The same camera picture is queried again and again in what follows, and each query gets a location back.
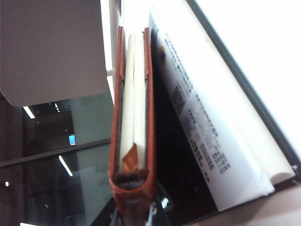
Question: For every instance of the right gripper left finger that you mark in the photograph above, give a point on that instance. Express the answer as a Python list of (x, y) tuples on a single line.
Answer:
[(109, 217)]

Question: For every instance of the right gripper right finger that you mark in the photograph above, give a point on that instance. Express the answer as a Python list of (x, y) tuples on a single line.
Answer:
[(162, 207)]

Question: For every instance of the red leather book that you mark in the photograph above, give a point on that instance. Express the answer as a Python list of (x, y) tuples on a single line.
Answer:
[(131, 106)]

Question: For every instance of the black hardcover book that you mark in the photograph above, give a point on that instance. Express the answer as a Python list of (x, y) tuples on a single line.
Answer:
[(223, 106)]

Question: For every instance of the dark framed glass partition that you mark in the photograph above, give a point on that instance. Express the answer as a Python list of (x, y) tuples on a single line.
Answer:
[(47, 164)]

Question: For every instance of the small blue lit display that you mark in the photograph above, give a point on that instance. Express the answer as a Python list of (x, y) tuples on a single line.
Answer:
[(72, 140)]

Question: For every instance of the grey fabric desk divider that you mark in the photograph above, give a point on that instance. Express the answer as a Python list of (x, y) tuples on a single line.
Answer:
[(47, 47)]

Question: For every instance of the white divider bracket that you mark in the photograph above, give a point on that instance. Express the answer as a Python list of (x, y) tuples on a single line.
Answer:
[(110, 71)]

